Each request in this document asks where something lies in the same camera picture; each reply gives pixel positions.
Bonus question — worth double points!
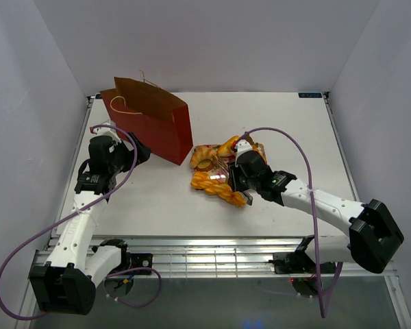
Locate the metal serving tongs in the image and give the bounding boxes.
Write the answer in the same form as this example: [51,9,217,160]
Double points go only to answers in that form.
[210,157,253,207]

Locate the striped long loaf bread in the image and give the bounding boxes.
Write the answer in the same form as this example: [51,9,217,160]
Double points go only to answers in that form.
[252,143,267,163]

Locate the red paper bag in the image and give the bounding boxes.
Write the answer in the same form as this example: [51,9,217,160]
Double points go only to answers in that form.
[100,77,193,165]

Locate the braided twisted bread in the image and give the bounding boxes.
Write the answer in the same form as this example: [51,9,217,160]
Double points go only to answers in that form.
[190,171,247,208]

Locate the croissant bread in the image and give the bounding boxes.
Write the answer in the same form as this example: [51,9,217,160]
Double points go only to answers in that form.
[190,145,217,169]

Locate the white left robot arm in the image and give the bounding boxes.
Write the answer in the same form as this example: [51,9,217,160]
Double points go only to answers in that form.
[29,125,151,315]

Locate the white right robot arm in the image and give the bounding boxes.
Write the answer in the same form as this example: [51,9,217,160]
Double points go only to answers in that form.
[228,139,404,273]

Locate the brown chocolate figure bread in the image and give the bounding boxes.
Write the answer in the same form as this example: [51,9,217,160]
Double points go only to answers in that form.
[243,132,255,145]

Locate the small oval bread roll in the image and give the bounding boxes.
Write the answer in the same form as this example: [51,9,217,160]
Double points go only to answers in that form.
[216,135,240,157]

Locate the toast slice bread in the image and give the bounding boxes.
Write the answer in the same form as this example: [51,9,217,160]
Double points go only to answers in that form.
[195,159,214,172]

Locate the floral serving tray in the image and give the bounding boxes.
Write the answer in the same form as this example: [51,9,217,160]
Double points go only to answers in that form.
[191,142,265,191]

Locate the blue label sticker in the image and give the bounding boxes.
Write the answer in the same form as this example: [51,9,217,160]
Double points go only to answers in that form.
[298,93,323,99]

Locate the aluminium frame rail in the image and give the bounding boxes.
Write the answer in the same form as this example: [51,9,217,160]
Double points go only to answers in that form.
[34,236,398,280]

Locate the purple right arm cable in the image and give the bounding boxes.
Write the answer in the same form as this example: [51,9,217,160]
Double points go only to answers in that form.
[235,127,343,319]

